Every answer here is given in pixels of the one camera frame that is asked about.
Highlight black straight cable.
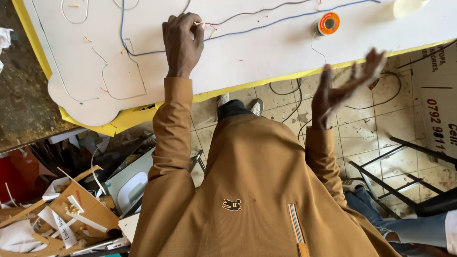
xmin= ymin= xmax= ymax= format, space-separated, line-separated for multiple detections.
xmin=397 ymin=39 xmax=457 ymax=69

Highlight short white wire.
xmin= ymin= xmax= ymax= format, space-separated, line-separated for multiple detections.
xmin=112 ymin=0 xmax=140 ymax=11

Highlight person's right hand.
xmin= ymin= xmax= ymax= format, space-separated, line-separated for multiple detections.
xmin=311 ymin=48 xmax=388 ymax=130

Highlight white plastic chair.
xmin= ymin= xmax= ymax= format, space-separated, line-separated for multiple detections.
xmin=105 ymin=147 xmax=156 ymax=219

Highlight black trousers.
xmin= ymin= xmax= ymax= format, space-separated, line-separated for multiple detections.
xmin=217 ymin=99 xmax=255 ymax=122

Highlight heap of cardboard scraps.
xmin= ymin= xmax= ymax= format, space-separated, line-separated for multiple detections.
xmin=0 ymin=128 xmax=156 ymax=257

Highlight person's left hand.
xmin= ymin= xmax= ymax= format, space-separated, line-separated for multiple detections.
xmin=162 ymin=12 xmax=206 ymax=79

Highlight black metal frame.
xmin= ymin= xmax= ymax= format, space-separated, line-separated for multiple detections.
xmin=347 ymin=136 xmax=457 ymax=219

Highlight black curved floor cable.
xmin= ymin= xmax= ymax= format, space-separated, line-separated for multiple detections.
xmin=344 ymin=71 xmax=402 ymax=110

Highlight white wire loop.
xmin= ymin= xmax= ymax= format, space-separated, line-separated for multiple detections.
xmin=60 ymin=0 xmax=89 ymax=25

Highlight orange solder spool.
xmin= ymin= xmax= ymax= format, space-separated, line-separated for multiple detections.
xmin=313 ymin=12 xmax=341 ymax=36

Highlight white round lid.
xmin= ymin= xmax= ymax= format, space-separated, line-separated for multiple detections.
xmin=393 ymin=0 xmax=431 ymax=19

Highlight crumpled white paper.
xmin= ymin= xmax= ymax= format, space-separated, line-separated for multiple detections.
xmin=0 ymin=27 xmax=14 ymax=73

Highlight yellow backing board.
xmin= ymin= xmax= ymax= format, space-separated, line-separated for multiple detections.
xmin=12 ymin=0 xmax=456 ymax=137

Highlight brown zip jacket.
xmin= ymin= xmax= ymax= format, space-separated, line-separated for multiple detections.
xmin=129 ymin=76 xmax=402 ymax=257

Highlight long dark grey wire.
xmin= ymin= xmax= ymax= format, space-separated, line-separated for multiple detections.
xmin=180 ymin=0 xmax=315 ymax=26

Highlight thin solder wire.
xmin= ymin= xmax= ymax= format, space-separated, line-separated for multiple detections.
xmin=309 ymin=32 xmax=327 ymax=65

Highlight long blue wire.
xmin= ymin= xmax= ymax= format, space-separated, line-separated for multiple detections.
xmin=119 ymin=0 xmax=381 ymax=57

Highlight grey bent wire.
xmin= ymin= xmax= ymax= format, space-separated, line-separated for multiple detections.
xmin=91 ymin=37 xmax=148 ymax=101

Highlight white shaped sign board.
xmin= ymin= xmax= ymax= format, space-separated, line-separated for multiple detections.
xmin=22 ymin=0 xmax=457 ymax=127

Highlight person's right grey shoe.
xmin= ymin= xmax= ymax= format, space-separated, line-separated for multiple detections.
xmin=248 ymin=98 xmax=265 ymax=117

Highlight white printed banner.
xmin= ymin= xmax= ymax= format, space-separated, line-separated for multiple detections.
xmin=410 ymin=40 xmax=457 ymax=169

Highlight thin grey outline wire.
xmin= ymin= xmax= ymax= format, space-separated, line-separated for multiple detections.
xmin=30 ymin=0 xmax=101 ymax=103

